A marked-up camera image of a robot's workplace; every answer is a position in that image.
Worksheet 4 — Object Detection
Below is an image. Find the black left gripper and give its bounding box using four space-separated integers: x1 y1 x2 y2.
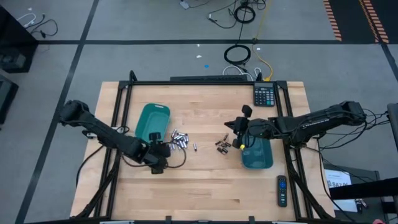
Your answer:
143 132 171 174

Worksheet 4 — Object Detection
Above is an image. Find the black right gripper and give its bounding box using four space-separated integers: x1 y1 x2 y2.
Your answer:
224 105 274 149

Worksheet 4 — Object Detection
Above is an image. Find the green plastic bin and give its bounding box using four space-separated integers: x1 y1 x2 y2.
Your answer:
134 103 172 144

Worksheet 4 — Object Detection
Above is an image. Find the black desk calculator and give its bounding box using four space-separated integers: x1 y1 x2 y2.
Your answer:
252 82 276 108

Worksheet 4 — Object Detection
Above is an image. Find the blue plastic bin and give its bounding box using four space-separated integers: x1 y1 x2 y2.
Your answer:
241 135 274 170

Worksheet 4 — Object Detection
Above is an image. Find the black power strip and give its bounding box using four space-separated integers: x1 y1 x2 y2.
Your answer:
170 75 248 82

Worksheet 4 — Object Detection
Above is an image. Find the black remote control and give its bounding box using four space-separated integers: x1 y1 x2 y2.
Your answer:
277 175 289 208

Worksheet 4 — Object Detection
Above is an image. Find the white paper sign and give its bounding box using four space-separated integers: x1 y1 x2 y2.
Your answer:
324 169 358 213

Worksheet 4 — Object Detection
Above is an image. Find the black beam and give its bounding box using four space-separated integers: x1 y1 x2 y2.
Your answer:
328 177 398 200

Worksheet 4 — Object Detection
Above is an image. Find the black floor device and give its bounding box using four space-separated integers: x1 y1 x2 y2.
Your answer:
0 74 19 125

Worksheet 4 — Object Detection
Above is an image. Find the black cabinet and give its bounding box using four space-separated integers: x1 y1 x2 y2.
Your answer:
0 5 39 74

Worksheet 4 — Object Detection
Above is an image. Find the white floor cable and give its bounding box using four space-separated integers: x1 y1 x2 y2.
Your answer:
222 64 262 81

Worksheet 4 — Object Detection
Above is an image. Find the black metal table frame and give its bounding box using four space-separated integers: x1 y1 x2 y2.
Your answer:
70 70 335 224

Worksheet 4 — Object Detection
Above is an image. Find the black hanging cable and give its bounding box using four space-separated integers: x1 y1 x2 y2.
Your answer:
75 144 105 180

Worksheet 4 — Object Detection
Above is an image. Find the black cable coil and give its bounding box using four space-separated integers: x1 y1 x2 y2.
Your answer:
233 4 256 24
223 44 252 65

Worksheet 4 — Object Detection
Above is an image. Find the yellow floor cable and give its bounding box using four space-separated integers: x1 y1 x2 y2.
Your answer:
252 0 274 82

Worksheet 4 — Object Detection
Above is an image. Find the black tangled floor cable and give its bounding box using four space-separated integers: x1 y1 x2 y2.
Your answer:
207 0 268 29

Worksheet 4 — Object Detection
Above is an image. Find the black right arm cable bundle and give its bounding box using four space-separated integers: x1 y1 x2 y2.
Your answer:
317 107 391 152

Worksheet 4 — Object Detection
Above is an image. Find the grey post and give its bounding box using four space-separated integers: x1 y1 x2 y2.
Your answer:
387 102 398 153

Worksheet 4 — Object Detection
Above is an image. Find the black looped floor cable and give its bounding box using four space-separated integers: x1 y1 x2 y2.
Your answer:
24 18 59 39

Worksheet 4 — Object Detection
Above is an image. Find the white cable with plug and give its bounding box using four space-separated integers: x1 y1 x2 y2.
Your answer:
17 12 37 28

